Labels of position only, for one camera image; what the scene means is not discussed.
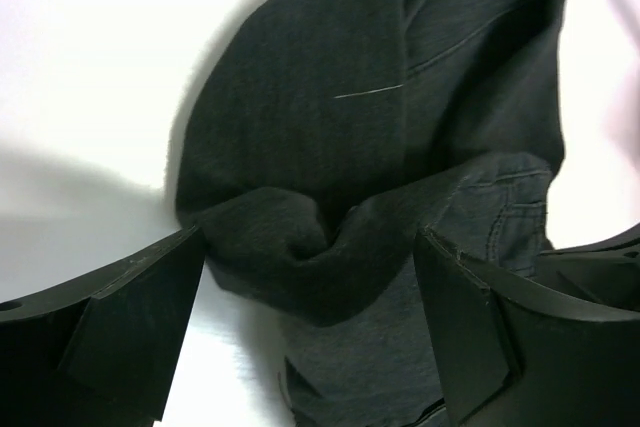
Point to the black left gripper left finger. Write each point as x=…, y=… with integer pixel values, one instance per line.
x=101, y=349

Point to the black trousers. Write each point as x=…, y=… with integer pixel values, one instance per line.
x=327, y=135

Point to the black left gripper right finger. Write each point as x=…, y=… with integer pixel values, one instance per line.
x=558, y=349

